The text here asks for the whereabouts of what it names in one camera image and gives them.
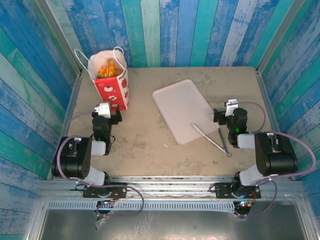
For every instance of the red and white paper bag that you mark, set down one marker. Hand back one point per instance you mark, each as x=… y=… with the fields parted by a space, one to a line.
x=110 y=92

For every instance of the metal tongs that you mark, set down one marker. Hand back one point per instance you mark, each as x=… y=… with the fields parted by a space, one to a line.
x=210 y=139

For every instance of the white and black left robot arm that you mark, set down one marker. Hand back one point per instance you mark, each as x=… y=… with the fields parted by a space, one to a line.
x=75 y=160

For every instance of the pale pink plastic tray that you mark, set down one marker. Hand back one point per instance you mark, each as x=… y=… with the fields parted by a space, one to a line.
x=182 y=107

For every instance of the small circuit board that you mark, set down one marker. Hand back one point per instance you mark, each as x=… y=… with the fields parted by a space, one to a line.
x=245 y=204
x=107 y=203

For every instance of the clear plastic wrap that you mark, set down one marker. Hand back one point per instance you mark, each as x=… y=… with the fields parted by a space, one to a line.
x=103 y=220

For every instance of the steel sheet panel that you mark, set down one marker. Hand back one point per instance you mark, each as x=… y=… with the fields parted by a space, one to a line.
x=175 y=225

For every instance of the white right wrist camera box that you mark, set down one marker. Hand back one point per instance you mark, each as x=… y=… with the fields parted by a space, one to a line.
x=230 y=106

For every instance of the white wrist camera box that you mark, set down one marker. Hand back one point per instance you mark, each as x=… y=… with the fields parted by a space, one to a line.
x=102 y=109
x=230 y=106

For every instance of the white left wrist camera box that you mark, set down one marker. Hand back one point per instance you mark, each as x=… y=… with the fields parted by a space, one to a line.
x=102 y=109

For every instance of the aluminium table side rail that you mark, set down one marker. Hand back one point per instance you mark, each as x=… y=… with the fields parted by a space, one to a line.
x=73 y=95
x=265 y=95

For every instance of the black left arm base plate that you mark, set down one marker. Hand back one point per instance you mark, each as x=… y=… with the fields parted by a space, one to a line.
x=120 y=190

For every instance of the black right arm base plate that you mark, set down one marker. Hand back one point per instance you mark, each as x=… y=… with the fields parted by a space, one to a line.
x=223 y=190

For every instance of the aluminium mounting rail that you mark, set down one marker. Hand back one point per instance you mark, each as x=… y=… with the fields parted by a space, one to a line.
x=170 y=186

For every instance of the aluminium corner post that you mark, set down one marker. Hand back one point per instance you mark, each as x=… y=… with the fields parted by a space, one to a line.
x=277 y=37
x=60 y=37

